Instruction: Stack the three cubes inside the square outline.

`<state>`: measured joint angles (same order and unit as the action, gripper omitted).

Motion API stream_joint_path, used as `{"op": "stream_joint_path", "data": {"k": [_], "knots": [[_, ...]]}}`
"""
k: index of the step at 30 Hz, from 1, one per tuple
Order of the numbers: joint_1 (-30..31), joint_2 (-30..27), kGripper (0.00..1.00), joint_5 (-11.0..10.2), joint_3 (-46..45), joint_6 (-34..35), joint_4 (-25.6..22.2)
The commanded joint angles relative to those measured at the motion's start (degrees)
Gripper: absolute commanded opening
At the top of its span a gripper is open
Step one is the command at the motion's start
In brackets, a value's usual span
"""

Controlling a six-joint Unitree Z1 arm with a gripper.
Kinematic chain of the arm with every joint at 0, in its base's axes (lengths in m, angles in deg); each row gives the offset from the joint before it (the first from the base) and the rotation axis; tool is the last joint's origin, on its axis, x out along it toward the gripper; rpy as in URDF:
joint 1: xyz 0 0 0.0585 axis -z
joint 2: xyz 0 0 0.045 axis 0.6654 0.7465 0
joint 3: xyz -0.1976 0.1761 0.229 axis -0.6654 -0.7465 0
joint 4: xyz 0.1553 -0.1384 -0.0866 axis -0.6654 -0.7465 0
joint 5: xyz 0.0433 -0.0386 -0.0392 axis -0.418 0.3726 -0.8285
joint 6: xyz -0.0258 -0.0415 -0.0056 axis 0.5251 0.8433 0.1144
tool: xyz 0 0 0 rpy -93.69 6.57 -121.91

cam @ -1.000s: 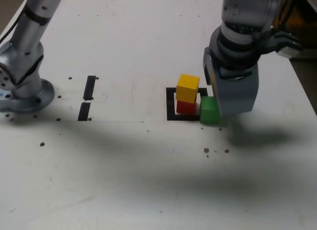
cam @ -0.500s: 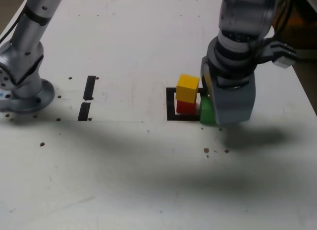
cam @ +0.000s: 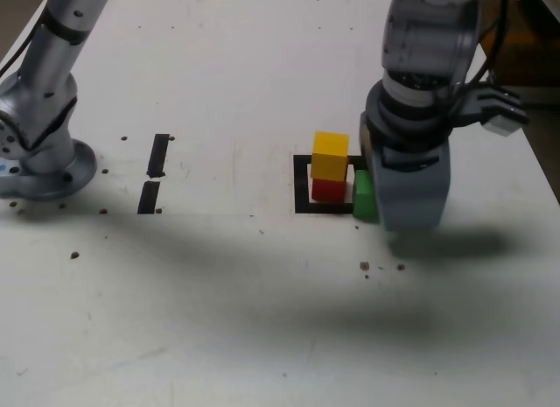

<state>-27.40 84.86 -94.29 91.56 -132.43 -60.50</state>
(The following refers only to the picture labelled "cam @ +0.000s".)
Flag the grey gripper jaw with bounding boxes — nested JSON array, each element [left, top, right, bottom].
[[370, 142, 452, 232]]

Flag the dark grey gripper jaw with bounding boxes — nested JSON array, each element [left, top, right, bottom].
[[359, 112, 382, 172]]

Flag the yellow cube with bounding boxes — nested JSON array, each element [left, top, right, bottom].
[[311, 130, 351, 183]]

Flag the green cube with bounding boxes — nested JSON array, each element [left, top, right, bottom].
[[352, 169, 381, 225]]

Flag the red cube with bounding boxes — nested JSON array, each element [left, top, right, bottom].
[[311, 178, 347, 203]]

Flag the black tape square outline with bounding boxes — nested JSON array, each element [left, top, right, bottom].
[[292, 154, 368, 215]]

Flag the black tape strip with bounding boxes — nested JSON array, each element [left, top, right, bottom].
[[136, 133, 171, 215]]

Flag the gripper camera with black mount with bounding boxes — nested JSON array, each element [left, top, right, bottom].
[[454, 83, 531, 138]]

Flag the black camera cable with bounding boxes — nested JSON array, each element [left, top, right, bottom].
[[450, 0, 515, 132]]

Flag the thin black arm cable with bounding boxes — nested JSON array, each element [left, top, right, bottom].
[[0, 8, 49, 75]]

